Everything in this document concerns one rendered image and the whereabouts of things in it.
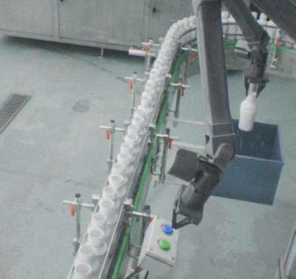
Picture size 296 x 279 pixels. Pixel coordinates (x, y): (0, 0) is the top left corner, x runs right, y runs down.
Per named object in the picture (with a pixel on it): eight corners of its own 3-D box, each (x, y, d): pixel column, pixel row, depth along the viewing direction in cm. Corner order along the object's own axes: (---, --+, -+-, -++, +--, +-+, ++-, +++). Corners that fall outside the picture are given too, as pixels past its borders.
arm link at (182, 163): (236, 147, 111) (224, 142, 120) (190, 127, 109) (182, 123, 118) (215, 196, 111) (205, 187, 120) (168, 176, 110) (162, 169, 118)
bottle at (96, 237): (86, 270, 134) (87, 223, 125) (108, 273, 133) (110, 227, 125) (80, 286, 129) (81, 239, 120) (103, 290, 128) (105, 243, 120)
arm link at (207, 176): (226, 179, 112) (224, 164, 117) (199, 168, 111) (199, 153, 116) (211, 199, 116) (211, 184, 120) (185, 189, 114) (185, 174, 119)
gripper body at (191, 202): (174, 213, 116) (188, 192, 112) (178, 188, 125) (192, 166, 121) (198, 225, 117) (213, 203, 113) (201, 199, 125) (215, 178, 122)
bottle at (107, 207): (119, 245, 143) (122, 200, 134) (110, 258, 138) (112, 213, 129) (100, 239, 144) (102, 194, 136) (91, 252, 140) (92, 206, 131)
